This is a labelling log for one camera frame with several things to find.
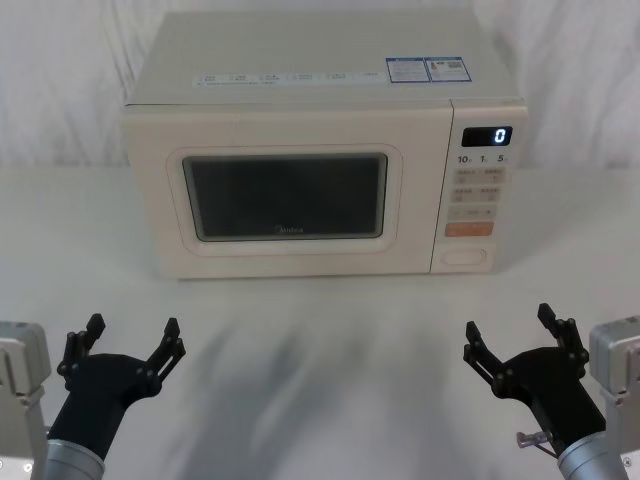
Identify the cream microwave oven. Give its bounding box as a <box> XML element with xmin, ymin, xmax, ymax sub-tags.
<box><xmin>121</xmin><ymin>10</ymin><xmax>532</xmax><ymax>283</ymax></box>

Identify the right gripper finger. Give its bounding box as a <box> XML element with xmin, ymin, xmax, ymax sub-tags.
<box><xmin>536</xmin><ymin>301</ymin><xmax>592</xmax><ymax>380</ymax></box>
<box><xmin>463</xmin><ymin>320</ymin><xmax>512</xmax><ymax>397</ymax></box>

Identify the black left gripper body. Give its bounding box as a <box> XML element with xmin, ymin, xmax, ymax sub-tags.
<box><xmin>47</xmin><ymin>352</ymin><xmax>162</xmax><ymax>450</ymax></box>

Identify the white table cloth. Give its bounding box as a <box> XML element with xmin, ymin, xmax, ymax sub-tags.
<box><xmin>0</xmin><ymin>163</ymin><xmax>640</xmax><ymax>480</ymax></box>

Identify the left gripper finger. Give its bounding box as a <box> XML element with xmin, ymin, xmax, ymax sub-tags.
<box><xmin>141</xmin><ymin>316</ymin><xmax>188</xmax><ymax>397</ymax></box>
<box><xmin>57</xmin><ymin>313</ymin><xmax>107</xmax><ymax>380</ymax></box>

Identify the thin cable with silver plug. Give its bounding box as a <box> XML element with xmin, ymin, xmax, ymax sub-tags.
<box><xmin>514</xmin><ymin>431</ymin><xmax>562</xmax><ymax>459</ymax></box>

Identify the white curtain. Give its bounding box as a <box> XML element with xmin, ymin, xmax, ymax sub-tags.
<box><xmin>0</xmin><ymin>0</ymin><xmax>640</xmax><ymax>172</ymax></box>

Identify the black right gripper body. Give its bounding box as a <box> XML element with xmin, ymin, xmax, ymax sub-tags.
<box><xmin>491</xmin><ymin>346</ymin><xmax>608</xmax><ymax>449</ymax></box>

